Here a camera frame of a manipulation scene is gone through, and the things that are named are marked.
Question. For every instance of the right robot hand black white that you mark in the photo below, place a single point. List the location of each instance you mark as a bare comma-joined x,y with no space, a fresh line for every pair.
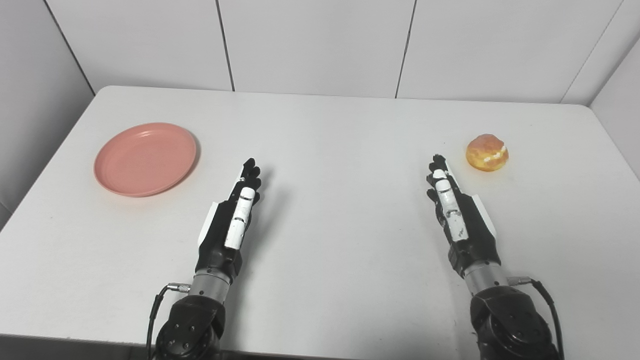
457,220

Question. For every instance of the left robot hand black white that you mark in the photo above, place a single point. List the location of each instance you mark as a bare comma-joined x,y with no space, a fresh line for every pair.
235,220

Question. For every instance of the cream puff pastry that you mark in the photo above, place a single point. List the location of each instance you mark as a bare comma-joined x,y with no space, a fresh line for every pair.
487,152

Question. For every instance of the pink round plate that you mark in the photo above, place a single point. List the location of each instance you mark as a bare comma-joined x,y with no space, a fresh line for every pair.
145,159

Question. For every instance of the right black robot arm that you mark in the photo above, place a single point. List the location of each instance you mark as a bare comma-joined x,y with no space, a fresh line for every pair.
505,320

